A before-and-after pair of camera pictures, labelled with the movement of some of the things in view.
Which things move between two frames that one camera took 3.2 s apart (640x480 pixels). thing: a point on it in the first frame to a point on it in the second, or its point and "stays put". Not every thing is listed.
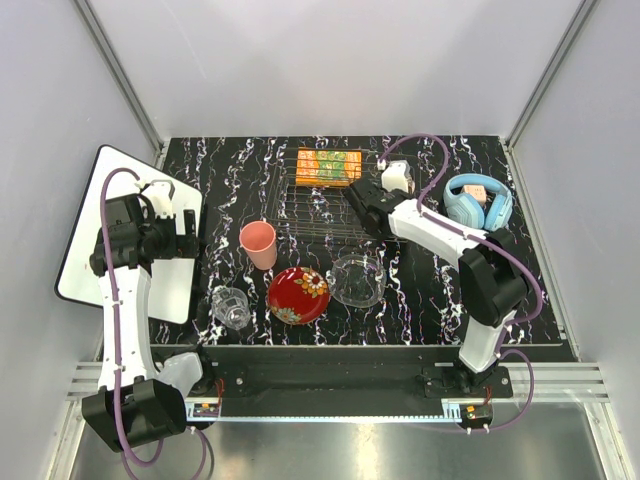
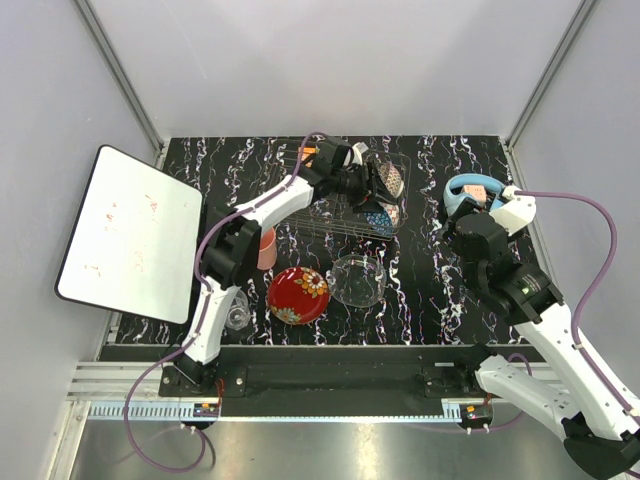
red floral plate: x=298 y=295 stays put
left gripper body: x=168 y=244 to x=353 y=185
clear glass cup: x=230 y=306 stays put
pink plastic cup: x=259 y=239 stays put
